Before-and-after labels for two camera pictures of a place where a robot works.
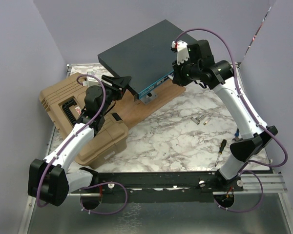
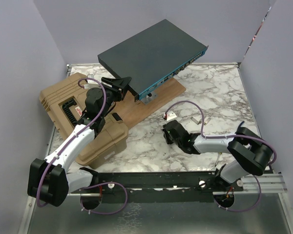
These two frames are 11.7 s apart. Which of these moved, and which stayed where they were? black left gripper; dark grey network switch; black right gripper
Moved: black right gripper
Stayed: dark grey network switch; black left gripper
